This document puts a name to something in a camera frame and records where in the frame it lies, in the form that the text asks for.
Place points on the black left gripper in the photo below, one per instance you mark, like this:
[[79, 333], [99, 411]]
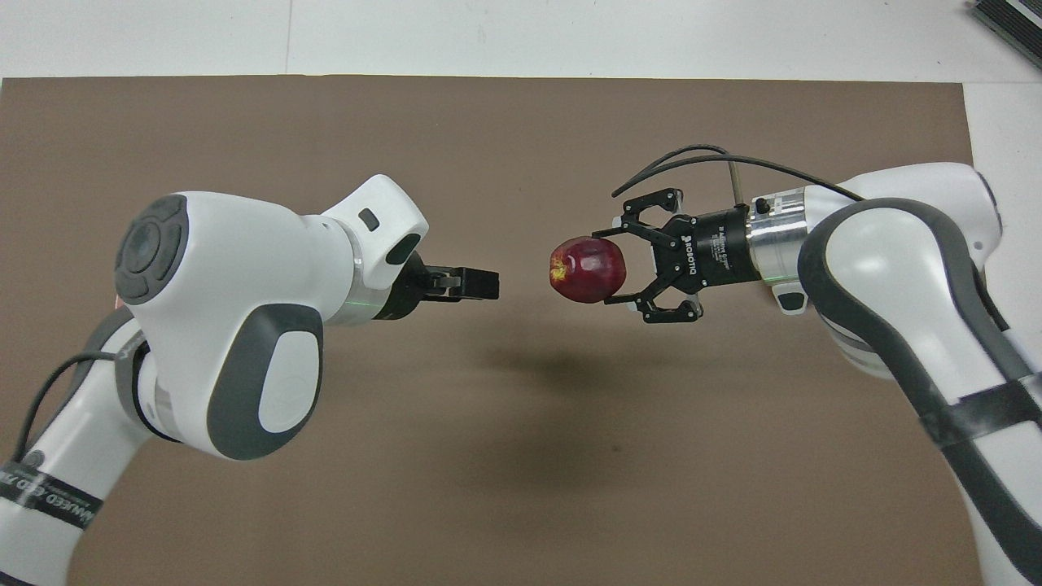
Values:
[[407, 293]]

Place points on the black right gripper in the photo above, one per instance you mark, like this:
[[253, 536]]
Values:
[[708, 252]]

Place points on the dark red apple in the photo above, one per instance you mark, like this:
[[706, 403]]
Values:
[[588, 268]]

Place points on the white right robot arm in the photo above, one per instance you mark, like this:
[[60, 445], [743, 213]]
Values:
[[887, 260]]

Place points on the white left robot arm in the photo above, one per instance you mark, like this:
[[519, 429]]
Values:
[[236, 268]]

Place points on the brown table mat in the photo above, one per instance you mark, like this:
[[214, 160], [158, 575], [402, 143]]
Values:
[[521, 448]]

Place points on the grey ribbed metal device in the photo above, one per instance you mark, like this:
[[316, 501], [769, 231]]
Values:
[[1013, 24]]

